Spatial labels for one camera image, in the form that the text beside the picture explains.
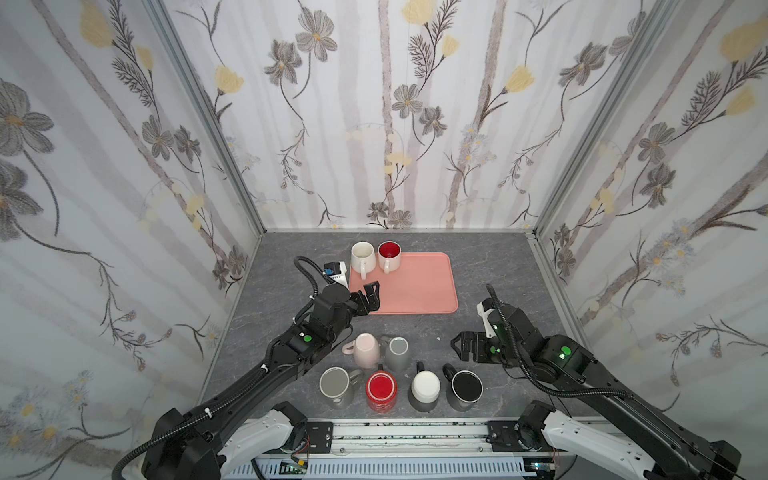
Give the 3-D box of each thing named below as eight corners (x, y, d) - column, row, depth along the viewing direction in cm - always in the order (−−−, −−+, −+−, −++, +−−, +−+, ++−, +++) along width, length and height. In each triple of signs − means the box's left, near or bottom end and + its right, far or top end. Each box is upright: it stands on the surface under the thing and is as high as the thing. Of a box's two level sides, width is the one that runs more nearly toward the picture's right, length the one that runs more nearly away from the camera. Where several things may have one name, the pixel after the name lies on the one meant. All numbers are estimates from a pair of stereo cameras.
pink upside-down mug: (344, 368, 87) (340, 355, 79) (346, 347, 91) (343, 333, 84) (379, 368, 87) (378, 356, 80) (379, 347, 92) (379, 333, 84)
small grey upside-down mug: (380, 371, 87) (380, 358, 79) (380, 349, 91) (380, 335, 83) (408, 371, 87) (411, 358, 79) (407, 350, 91) (409, 335, 83)
